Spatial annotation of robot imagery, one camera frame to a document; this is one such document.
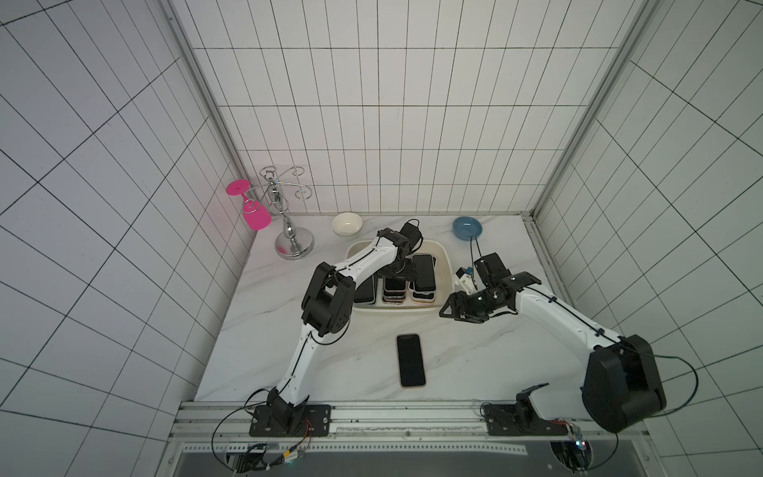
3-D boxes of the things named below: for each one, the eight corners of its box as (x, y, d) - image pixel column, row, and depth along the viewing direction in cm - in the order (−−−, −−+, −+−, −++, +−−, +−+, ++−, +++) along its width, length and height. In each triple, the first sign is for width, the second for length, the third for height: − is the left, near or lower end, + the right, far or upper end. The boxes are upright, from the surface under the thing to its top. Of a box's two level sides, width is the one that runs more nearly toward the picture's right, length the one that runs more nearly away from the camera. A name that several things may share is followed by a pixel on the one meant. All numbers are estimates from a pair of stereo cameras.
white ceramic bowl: (332, 235, 113) (330, 226, 110) (334, 221, 118) (333, 212, 114) (362, 235, 113) (361, 226, 110) (363, 221, 118) (362, 212, 114)
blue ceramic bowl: (454, 242, 114) (456, 234, 110) (450, 225, 119) (452, 217, 116) (481, 242, 114) (484, 234, 110) (476, 225, 119) (479, 217, 116)
